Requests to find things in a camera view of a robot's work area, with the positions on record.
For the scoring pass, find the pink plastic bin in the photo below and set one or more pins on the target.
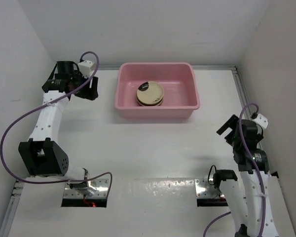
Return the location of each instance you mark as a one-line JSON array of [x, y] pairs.
[[181, 97]]

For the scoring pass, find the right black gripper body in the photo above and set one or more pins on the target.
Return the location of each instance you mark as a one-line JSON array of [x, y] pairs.
[[230, 138]]

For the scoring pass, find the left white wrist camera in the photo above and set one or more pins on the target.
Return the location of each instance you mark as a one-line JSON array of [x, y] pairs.
[[86, 68]]

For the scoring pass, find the green plate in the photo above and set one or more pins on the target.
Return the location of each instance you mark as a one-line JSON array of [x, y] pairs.
[[148, 105]]

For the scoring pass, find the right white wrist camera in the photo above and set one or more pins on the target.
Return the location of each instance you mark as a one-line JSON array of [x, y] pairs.
[[260, 120]]

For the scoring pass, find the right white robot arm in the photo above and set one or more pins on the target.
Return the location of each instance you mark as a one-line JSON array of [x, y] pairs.
[[250, 208]]

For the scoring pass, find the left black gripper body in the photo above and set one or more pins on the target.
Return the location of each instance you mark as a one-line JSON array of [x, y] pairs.
[[85, 92]]

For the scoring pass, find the metal base plate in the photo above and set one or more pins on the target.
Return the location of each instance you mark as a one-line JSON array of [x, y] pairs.
[[206, 191], [99, 188]]

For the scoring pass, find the cream plate with black brushstroke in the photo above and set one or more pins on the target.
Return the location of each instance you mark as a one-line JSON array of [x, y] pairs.
[[150, 92]]

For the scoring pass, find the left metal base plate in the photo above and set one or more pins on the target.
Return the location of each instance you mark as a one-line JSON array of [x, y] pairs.
[[99, 188]]

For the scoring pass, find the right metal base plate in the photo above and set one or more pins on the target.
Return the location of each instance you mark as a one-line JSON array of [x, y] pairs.
[[206, 191]]

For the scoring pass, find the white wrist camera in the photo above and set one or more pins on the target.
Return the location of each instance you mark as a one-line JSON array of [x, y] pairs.
[[86, 68], [260, 120]]

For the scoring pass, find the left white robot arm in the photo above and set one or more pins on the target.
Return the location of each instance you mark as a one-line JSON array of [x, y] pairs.
[[41, 154]]

